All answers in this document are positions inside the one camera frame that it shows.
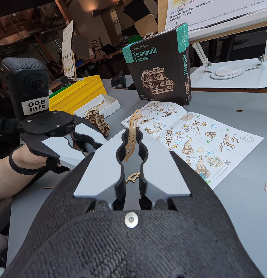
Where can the person's left hand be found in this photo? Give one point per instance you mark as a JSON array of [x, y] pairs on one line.
[[24, 160]]

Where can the wooden model assembly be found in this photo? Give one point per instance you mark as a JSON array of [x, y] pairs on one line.
[[98, 123]]

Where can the white document stand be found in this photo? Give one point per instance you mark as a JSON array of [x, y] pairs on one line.
[[244, 73]]

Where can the beige chair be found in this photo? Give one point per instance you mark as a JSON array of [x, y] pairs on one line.
[[146, 26]]

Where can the long wooden strip part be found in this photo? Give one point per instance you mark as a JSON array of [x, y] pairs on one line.
[[131, 139]]

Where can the paper sign on wooden stand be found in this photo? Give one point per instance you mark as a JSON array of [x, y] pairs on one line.
[[68, 43]]

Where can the square marker tag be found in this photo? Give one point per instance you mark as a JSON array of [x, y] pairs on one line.
[[95, 45]]

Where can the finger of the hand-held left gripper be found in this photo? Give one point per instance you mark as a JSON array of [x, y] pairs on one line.
[[55, 145], [90, 130]]

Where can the yellow plastic bin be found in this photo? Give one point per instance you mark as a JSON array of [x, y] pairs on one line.
[[81, 93]]

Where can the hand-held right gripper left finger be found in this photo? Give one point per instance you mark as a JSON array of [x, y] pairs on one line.
[[96, 173]]

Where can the small arched wooden part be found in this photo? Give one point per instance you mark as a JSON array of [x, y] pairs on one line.
[[133, 177]]

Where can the black device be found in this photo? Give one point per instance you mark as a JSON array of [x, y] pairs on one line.
[[119, 80]]

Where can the instruction booklet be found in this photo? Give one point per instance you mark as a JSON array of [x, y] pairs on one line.
[[211, 139]]

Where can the person's left forearm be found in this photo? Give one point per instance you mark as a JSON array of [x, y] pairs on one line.
[[7, 184]]

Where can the green plastic bin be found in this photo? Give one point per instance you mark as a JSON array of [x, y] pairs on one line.
[[59, 92]]

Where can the black model kit box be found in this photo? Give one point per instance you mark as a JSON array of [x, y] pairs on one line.
[[159, 65]]

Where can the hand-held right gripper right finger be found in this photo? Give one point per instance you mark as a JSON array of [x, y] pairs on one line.
[[166, 173]]

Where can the printed instruction sheet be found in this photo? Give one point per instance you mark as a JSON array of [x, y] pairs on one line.
[[211, 10]]

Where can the white shallow box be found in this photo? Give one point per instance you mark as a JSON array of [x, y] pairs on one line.
[[109, 102]]

